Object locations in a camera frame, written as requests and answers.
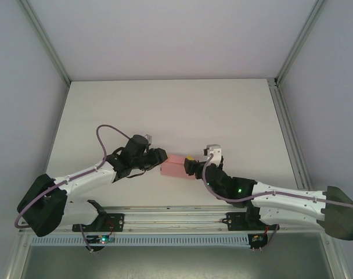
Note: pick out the pink cloth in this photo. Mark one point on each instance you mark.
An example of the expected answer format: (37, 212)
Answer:
(173, 165)

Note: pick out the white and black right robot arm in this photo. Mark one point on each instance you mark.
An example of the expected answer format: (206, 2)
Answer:
(281, 209)

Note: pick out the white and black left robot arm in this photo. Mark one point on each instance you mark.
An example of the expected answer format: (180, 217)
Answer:
(86, 181)

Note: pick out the small right circuit board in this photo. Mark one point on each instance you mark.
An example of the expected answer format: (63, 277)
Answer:
(256, 239)

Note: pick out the grey metal lower panel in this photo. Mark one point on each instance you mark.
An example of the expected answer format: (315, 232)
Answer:
(176, 264)

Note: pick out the left circuit board green light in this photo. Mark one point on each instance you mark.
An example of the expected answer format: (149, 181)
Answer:
(102, 239)

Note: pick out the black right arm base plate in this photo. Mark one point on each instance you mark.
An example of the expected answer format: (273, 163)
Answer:
(234, 222)

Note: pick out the aluminium mounting rail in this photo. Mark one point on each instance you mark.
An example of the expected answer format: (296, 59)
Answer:
(176, 221)

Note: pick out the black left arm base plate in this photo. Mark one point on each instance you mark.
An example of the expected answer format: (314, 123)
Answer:
(118, 222)

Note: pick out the black round mount disc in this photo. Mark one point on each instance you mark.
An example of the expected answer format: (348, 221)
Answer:
(259, 246)
(95, 248)

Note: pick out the aluminium table side rail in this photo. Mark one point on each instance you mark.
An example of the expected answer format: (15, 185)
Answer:
(284, 130)

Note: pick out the aluminium frame leg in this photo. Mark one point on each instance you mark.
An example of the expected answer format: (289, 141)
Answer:
(336, 258)
(17, 258)

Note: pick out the aluminium frame post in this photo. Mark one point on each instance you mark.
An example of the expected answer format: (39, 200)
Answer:
(299, 43)
(46, 43)

